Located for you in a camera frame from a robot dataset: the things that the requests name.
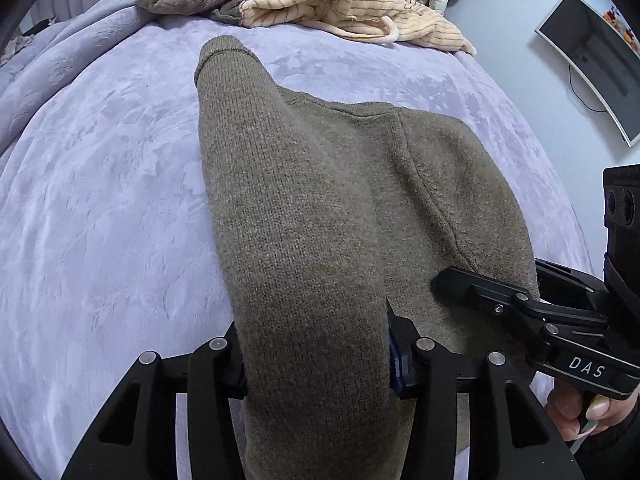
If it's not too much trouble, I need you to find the black monitor cable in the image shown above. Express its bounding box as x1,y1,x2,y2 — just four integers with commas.
568,64,610,114

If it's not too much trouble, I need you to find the person's right hand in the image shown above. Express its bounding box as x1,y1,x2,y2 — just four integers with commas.
545,386,626,443

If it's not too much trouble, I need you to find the curved white-framed monitor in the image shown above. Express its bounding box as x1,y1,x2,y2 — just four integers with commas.
534,0,640,149

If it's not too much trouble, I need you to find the lavender comforter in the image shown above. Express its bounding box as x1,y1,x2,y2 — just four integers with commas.
0,2,156,148

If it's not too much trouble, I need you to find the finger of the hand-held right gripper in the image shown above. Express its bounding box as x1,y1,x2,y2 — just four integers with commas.
431,266,608,343
534,258,608,311

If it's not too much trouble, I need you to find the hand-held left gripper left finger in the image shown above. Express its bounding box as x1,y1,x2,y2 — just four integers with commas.
60,321,249,480

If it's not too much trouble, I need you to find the cream striped garment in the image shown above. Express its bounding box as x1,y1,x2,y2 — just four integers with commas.
241,0,478,56

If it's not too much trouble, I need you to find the lavender embossed blanket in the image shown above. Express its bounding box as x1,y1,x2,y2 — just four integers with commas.
0,7,596,480

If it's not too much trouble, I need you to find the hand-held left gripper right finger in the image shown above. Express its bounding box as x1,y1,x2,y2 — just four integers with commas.
386,299,586,480

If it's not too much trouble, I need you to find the olive brown knit sweater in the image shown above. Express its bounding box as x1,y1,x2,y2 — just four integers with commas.
194,35,542,480

